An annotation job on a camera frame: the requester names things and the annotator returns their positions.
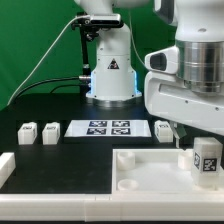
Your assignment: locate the white left fence piece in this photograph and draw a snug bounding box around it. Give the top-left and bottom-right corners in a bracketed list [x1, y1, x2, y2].
[0, 152, 16, 189]

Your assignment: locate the black cable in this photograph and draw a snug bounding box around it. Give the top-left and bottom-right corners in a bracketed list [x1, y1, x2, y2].
[13, 76, 84, 101]

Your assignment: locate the white square tabletop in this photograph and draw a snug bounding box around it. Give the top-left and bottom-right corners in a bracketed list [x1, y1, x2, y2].
[112, 149, 224, 194]

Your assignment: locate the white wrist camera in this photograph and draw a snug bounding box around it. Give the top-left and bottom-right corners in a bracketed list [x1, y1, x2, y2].
[145, 46, 179, 74]

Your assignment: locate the white front fence wall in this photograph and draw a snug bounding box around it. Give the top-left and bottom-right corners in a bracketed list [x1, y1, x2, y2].
[0, 194, 224, 222]

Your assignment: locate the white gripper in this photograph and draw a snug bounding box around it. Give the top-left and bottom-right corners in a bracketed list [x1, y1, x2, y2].
[144, 72, 224, 148]

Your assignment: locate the paper sheet with tag markers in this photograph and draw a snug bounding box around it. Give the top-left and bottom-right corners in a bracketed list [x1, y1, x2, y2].
[65, 120, 151, 137]

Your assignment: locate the white camera cable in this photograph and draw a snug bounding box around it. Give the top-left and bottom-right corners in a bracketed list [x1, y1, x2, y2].
[7, 16, 83, 106]

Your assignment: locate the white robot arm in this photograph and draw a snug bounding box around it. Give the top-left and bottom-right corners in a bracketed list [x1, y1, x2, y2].
[74, 0, 224, 136]

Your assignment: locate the black camera on stand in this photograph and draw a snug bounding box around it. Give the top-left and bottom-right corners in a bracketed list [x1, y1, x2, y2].
[71, 12, 124, 96]

